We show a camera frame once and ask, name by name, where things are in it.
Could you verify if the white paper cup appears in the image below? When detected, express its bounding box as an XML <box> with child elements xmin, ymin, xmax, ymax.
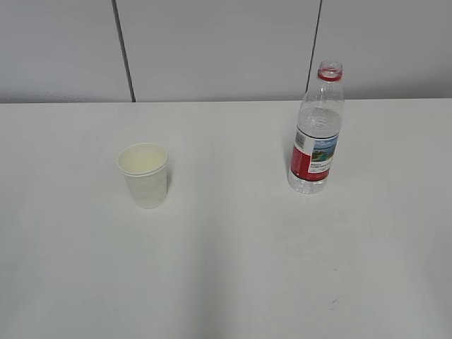
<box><xmin>117</xmin><ymin>143</ymin><xmax>168</xmax><ymax>209</ymax></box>

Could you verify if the clear plastic water bottle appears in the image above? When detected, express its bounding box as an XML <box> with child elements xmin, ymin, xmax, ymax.
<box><xmin>287</xmin><ymin>61</ymin><xmax>345</xmax><ymax>194</ymax></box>

